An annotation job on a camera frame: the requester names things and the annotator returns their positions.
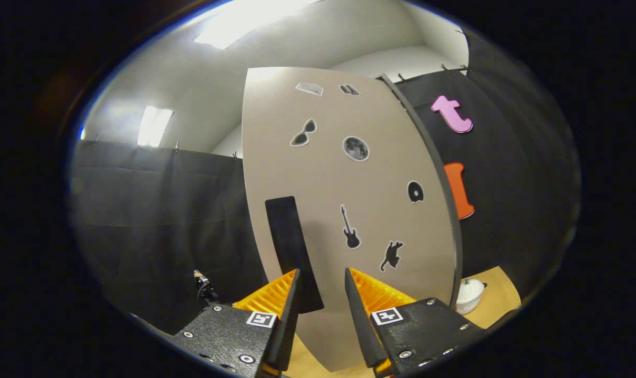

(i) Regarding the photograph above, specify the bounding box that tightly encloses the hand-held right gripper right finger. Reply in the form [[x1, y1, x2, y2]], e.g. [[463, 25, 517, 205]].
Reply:
[[344, 267, 489, 378]]

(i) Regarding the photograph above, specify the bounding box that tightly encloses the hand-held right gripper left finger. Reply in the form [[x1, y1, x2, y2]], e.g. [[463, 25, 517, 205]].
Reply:
[[171, 269, 301, 378]]

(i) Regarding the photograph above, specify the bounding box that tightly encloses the black cabinet door handle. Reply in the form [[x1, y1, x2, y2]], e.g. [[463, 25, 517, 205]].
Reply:
[[265, 196, 325, 314]]

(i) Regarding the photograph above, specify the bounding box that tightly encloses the beige cabinet door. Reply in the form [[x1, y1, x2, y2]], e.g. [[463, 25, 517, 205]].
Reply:
[[242, 67, 457, 372]]

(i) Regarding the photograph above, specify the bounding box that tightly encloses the grey cabinet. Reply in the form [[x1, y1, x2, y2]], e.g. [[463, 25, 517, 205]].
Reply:
[[376, 73, 464, 308]]

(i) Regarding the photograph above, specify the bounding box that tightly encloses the black backdrop cloth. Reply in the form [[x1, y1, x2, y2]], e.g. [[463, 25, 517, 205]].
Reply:
[[68, 29, 582, 337]]

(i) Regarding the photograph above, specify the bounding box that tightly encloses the small ceiling light panel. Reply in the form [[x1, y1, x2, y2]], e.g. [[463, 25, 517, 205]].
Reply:
[[137, 106, 174, 148]]

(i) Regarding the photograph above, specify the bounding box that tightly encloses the large ceiling light panel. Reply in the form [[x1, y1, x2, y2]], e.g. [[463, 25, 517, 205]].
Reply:
[[193, 0, 318, 50]]

